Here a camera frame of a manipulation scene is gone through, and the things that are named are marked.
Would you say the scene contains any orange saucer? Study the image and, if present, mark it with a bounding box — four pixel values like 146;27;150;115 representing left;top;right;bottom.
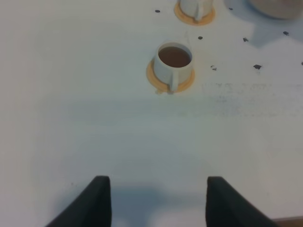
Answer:
174;0;215;26
146;60;195;94

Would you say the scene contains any orange far saucer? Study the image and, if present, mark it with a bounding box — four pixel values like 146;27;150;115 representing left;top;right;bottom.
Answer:
174;0;215;26

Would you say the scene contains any white teacup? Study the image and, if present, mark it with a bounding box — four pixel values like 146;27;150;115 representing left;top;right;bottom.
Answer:
179;0;213;21
153;41;194;92

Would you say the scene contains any white far teacup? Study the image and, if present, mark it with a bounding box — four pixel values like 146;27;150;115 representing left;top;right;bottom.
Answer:
179;0;213;21

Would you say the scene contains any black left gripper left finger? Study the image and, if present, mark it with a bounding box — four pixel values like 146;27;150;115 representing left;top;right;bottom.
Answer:
48;176;111;227

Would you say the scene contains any beige teapot coaster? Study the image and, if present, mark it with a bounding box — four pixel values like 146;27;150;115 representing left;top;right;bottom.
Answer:
248;0;303;20

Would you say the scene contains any orange near saucer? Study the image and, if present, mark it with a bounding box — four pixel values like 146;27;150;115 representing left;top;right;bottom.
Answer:
146;60;195;94

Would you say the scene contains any white near teacup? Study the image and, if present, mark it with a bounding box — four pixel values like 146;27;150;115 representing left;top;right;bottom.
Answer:
153;41;194;92

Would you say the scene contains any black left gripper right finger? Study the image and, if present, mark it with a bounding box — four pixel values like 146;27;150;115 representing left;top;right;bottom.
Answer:
205;176;277;227

